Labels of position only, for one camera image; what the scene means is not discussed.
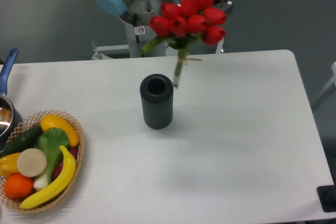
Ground white frame at right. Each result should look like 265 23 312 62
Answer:
311 62 335 113

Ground green bok choy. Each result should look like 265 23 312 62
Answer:
34 128 69 191

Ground woven wicker basket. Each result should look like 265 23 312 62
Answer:
1 109 85 214

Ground red tulip bouquet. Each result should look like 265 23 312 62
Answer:
141 0 227 88

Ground yellow banana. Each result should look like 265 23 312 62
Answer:
19 145 76 210

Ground beige round disc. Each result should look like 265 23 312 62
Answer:
16 148 47 177

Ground black device at table edge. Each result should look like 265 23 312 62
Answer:
317 185 335 212

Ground blue handled saucepan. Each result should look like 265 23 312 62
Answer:
1 48 23 149

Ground orange fruit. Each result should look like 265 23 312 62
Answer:
4 173 33 199

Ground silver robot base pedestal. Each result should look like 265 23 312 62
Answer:
90 0 226 60

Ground yellow squash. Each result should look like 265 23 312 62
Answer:
40 114 79 147

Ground purple eggplant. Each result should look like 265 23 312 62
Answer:
53 146 78 180

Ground yellow bell pepper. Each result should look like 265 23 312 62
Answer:
0 153 20 177

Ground green cucumber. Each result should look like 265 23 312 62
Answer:
1 124 43 158

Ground dark grey ribbed vase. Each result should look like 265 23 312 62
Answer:
140 73 174 130

